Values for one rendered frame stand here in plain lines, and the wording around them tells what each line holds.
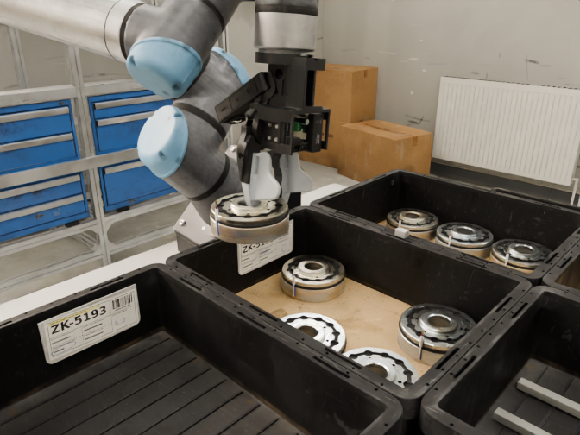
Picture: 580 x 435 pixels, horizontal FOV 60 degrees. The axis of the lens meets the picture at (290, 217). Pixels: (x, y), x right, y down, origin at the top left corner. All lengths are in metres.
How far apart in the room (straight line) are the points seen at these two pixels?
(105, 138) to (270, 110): 1.98
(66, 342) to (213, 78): 0.52
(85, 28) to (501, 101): 3.36
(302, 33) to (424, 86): 3.61
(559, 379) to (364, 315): 0.26
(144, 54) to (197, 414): 0.41
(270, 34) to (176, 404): 0.44
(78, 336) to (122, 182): 1.99
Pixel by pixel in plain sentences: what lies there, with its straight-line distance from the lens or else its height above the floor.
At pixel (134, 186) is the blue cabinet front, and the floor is 0.41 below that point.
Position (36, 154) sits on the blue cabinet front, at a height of 0.67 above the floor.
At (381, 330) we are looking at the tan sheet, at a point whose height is 0.83.
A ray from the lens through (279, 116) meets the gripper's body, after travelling 0.60.
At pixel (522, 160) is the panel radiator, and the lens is 3.83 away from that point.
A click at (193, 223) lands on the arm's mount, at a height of 0.82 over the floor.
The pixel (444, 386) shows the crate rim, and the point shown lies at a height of 0.93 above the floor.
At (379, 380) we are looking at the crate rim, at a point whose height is 0.93.
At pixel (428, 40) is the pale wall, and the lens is 4.17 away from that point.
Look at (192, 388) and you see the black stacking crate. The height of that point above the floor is 0.83.
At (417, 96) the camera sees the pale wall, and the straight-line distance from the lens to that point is 4.24.
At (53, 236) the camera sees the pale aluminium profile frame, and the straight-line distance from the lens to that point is 2.54.
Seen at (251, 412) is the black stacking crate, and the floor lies 0.83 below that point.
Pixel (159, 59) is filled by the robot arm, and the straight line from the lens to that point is 0.60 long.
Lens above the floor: 1.25
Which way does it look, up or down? 23 degrees down
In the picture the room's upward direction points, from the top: straight up
